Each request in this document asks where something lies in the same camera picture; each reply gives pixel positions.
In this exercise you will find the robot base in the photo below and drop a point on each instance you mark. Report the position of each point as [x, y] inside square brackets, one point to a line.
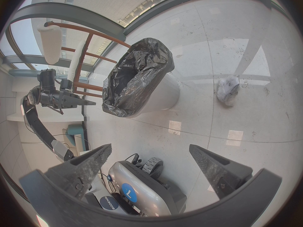
[142, 182]

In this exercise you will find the crumpled white paper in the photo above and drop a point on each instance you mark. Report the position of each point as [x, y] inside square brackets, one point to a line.
[227, 91]

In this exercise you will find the black plastic bag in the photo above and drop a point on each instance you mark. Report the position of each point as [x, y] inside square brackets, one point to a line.
[132, 79]

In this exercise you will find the window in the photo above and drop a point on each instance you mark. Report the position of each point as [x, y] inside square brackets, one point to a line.
[71, 13]

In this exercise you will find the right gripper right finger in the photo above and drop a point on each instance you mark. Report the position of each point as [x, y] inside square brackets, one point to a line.
[213, 171]

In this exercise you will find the white trash bin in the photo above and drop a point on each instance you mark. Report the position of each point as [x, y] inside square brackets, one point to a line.
[163, 94]

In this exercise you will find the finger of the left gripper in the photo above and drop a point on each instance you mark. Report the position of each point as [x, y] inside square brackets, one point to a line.
[86, 102]

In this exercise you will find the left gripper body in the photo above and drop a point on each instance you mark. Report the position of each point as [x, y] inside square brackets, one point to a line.
[58, 98]

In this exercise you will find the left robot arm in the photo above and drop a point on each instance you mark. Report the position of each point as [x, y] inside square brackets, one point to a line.
[35, 123]

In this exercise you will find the wooden chair with cream cushions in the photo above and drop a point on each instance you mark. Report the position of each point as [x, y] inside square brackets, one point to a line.
[51, 44]

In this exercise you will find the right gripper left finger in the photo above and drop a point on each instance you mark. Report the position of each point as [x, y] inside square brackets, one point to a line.
[88, 171]

